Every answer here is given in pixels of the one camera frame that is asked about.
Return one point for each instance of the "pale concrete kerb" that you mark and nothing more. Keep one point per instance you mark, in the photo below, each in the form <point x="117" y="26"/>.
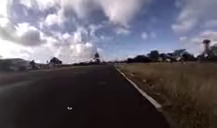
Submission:
<point x="142" y="93"/>

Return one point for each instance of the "row of trees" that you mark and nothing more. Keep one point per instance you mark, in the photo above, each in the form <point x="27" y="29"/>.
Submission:
<point x="156" y="56"/>

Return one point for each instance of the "tower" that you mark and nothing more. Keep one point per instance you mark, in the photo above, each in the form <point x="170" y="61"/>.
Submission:
<point x="206" y="48"/>

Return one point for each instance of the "dark asphalt road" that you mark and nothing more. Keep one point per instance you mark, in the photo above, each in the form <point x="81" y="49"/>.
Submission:
<point x="82" y="96"/>

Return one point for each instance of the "tree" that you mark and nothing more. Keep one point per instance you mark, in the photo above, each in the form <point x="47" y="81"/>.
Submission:
<point x="96" y="57"/>
<point x="55" y="61"/>

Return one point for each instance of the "low building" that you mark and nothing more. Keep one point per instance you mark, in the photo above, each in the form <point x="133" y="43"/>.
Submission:
<point x="11" y="64"/>

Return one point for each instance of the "dry yellow grass field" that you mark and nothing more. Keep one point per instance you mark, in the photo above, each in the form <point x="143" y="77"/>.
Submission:
<point x="186" y="90"/>

